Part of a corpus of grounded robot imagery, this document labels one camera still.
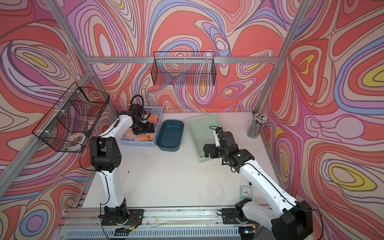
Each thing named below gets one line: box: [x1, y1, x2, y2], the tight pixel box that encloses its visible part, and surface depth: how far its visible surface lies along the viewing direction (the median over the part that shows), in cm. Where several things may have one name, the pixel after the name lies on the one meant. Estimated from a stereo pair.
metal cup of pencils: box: [246, 111, 268, 139], surface depth 96 cm
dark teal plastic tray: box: [156, 119, 185, 152], surface depth 106 cm
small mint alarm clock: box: [239, 185, 253, 199], surface depth 81 cm
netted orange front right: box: [134, 133, 153, 142], surface depth 100 cm
